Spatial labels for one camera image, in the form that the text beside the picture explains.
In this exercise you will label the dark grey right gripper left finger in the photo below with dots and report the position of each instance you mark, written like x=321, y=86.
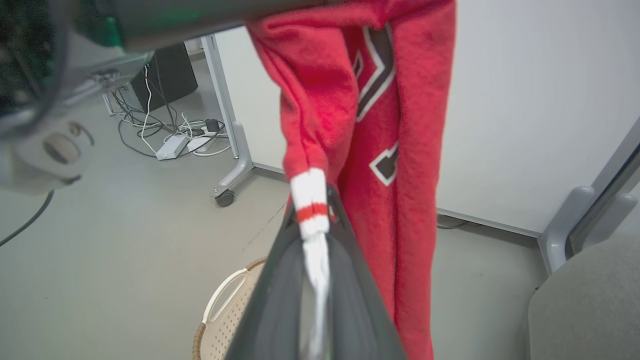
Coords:
x=275, y=300

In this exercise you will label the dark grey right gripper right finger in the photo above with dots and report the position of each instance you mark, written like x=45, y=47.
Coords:
x=355, y=310

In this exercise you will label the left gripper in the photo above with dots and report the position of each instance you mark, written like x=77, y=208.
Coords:
x=85, y=55

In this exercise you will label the red garment with white cuffs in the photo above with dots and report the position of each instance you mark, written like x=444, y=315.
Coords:
x=320, y=100

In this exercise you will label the cream perforated laundry basket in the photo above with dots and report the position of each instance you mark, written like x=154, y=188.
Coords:
x=225, y=320

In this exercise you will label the black computer tower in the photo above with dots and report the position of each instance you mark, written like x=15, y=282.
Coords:
x=170, y=75

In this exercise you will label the black power adapter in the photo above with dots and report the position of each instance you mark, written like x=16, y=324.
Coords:
x=212, y=125

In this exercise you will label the black castor wheel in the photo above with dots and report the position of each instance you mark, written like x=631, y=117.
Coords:
x=225, y=198

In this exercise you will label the grey partition leg with castor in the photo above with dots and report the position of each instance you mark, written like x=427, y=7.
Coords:
x=241, y=165

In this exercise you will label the grey fabric sofa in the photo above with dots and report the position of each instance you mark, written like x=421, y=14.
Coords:
x=590, y=305

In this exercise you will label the wide white partition panel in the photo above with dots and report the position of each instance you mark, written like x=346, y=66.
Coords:
x=525, y=100

